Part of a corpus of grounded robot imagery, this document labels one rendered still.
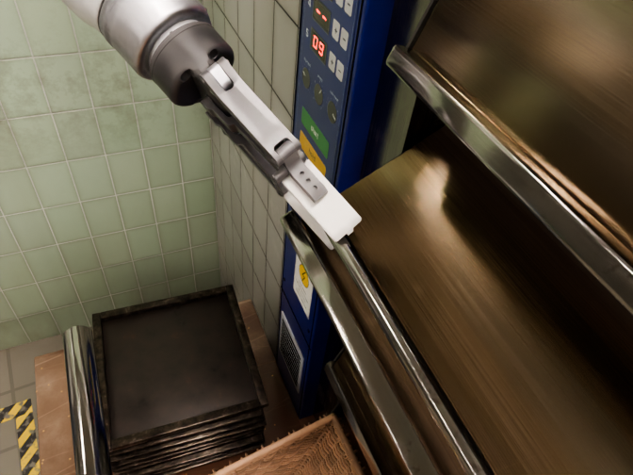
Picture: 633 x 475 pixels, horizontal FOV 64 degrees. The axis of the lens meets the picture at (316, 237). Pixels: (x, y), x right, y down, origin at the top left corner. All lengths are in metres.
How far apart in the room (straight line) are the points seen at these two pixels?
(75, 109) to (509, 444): 1.29
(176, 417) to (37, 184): 0.86
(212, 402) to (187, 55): 0.67
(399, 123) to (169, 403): 0.66
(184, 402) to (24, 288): 1.02
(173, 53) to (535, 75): 0.29
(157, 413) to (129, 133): 0.82
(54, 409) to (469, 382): 1.00
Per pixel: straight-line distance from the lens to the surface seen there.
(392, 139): 0.56
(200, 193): 1.70
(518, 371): 0.42
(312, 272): 0.47
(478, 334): 0.43
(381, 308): 0.39
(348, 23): 0.56
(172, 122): 1.52
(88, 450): 0.54
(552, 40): 0.38
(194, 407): 0.98
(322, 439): 0.95
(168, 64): 0.48
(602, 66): 0.36
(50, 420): 1.26
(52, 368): 1.32
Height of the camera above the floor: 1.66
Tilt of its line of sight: 46 degrees down
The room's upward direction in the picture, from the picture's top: 8 degrees clockwise
